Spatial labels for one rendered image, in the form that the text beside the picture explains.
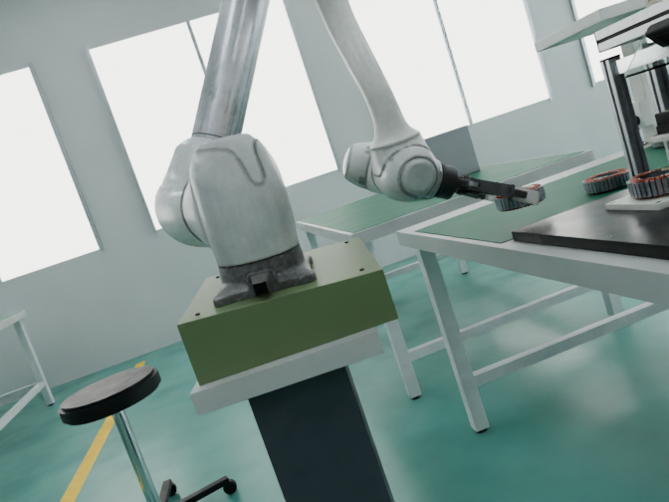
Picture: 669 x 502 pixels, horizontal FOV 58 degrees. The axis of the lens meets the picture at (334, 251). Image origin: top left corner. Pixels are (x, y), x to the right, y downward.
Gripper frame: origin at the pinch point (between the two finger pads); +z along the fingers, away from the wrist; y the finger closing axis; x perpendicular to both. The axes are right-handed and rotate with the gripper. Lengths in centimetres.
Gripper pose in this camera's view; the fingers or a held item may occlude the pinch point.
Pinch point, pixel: (518, 197)
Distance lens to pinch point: 146.1
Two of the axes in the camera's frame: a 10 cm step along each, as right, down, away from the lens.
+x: 1.8, -9.8, -0.3
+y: 2.0, 0.6, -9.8
